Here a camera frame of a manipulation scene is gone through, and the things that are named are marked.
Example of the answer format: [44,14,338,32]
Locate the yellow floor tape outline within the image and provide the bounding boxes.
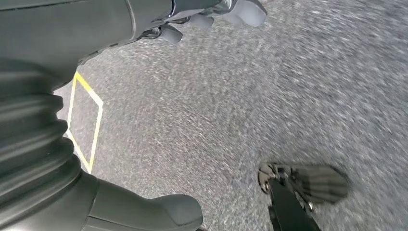
[65,71,104,174]

